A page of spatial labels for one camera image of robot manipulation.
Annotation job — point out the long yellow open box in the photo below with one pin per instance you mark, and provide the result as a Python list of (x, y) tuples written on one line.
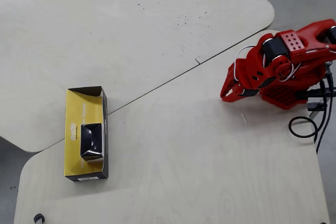
[(72, 111)]

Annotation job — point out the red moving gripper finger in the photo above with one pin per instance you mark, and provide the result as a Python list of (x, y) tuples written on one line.
[(236, 94)]

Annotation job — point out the small black round clip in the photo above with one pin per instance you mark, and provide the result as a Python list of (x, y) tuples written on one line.
[(38, 218)]

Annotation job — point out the black table clamp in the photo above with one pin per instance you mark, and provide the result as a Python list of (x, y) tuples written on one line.
[(313, 106)]

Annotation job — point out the red perforated robot base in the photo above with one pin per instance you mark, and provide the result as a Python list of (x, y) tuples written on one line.
[(282, 96)]

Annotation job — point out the small black cardboard box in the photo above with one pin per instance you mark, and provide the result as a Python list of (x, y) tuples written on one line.
[(90, 140)]

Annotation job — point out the small white scrap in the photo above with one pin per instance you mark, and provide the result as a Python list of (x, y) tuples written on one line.
[(244, 118)]

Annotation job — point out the red fixed gripper finger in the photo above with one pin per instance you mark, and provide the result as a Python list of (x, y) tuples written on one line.
[(227, 86)]

